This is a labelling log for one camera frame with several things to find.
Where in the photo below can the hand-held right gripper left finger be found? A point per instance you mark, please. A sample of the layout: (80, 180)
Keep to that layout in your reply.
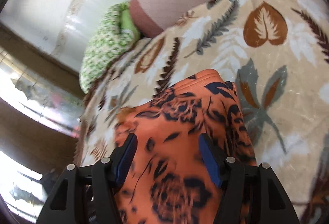
(126, 159)

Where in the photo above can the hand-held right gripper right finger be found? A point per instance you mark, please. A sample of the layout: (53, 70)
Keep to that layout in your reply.
(210, 162)

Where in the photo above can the orange floral garment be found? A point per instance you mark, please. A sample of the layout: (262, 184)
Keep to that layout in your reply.
(177, 121)

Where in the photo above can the brown wooden stained-glass door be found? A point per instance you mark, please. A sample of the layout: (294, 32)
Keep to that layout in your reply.
(30, 141)

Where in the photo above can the green checked pillow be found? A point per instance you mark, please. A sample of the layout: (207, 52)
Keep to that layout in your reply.
(105, 46)

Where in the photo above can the leaf print blanket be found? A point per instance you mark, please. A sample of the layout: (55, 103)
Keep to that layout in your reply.
(282, 64)

